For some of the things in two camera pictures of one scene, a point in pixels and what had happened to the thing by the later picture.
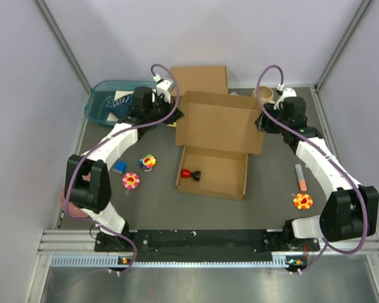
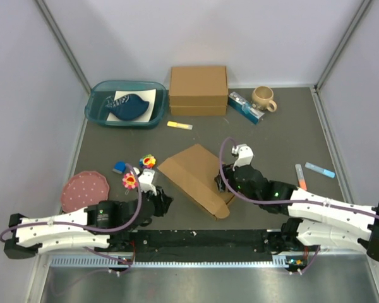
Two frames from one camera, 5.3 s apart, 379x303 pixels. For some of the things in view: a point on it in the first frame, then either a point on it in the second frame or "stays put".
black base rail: [208, 246] stays put
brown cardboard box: [218, 131] -> [192, 173]
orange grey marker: [300, 177] stays put
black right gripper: [263, 124] -> [228, 174]
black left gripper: [170, 108] -> [162, 201]
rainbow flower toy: [147, 162] stays put
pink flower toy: [131, 180] stays put
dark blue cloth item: [120, 107] stays put
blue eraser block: [119, 166] stays put
